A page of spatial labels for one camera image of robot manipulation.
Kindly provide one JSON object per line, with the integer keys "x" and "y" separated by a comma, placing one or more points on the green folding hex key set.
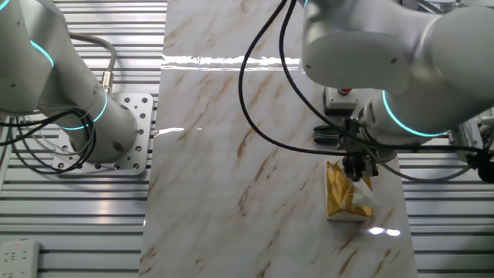
{"x": 324, "y": 137}

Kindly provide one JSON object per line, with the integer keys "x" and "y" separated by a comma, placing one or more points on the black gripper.
{"x": 355, "y": 144}

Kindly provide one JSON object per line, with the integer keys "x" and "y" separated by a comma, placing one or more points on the grey box with red button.
{"x": 339, "y": 102}

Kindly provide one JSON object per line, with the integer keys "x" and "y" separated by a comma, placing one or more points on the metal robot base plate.
{"x": 143, "y": 116}

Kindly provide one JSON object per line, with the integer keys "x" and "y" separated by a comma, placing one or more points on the metal clamp bracket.
{"x": 465, "y": 143}

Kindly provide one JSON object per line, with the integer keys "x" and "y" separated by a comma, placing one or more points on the gold tissue pack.
{"x": 339, "y": 193}

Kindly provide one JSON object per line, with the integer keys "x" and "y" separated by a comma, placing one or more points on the white power strip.
{"x": 19, "y": 258}

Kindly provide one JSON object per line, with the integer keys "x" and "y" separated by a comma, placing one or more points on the white paper napkin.
{"x": 363, "y": 197}

